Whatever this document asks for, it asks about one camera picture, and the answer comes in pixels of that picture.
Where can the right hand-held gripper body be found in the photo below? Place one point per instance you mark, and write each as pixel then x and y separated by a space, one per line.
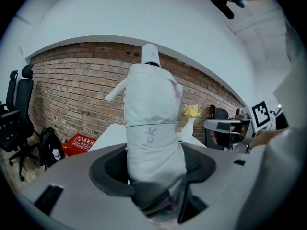
pixel 260 116

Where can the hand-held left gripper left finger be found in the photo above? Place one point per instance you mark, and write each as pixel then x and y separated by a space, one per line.
pixel 84 200

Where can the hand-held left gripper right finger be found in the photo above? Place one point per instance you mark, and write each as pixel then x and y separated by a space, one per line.
pixel 216 188

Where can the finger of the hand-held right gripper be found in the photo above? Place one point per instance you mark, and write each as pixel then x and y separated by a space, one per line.
pixel 211 124

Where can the white cylindrical roll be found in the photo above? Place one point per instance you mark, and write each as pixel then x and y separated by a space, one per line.
pixel 151 118

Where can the person's right forearm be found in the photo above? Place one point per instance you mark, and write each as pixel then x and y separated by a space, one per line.
pixel 261 138

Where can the black office chair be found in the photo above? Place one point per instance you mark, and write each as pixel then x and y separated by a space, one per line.
pixel 219 112
pixel 10 92
pixel 21 109

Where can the yellow flower bouquet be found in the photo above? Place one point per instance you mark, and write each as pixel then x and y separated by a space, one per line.
pixel 192 111

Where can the white vase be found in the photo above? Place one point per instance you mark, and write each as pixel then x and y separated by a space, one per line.
pixel 188 130

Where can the clear water bottle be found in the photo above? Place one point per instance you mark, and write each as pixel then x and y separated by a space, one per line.
pixel 56 154

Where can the red box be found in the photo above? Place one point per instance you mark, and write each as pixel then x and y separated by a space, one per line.
pixel 79 144

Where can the black backpack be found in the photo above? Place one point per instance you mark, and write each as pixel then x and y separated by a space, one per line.
pixel 48 147

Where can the white table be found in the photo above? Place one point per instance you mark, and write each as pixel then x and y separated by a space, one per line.
pixel 108 138

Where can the black head camera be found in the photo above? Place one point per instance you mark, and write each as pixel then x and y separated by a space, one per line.
pixel 223 1

